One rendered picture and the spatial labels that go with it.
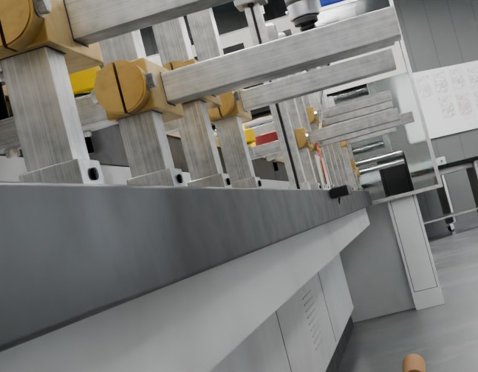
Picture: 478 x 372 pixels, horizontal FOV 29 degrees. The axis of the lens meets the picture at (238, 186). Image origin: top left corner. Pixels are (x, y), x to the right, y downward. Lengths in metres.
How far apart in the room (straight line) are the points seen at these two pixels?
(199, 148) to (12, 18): 0.53
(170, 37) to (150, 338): 0.49
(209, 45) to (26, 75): 0.76
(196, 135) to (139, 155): 0.25
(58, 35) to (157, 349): 0.27
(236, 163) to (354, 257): 3.95
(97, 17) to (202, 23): 0.72
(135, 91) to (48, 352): 0.36
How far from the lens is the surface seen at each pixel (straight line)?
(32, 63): 0.66
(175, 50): 1.15
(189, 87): 0.93
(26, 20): 0.64
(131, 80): 0.87
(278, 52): 0.91
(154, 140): 0.89
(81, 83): 1.21
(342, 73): 1.41
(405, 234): 5.16
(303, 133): 2.34
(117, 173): 1.49
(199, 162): 1.13
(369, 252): 5.30
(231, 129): 1.38
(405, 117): 2.65
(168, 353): 0.81
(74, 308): 0.52
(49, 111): 0.65
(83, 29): 0.70
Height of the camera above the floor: 0.64
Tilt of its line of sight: 3 degrees up
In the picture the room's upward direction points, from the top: 14 degrees counter-clockwise
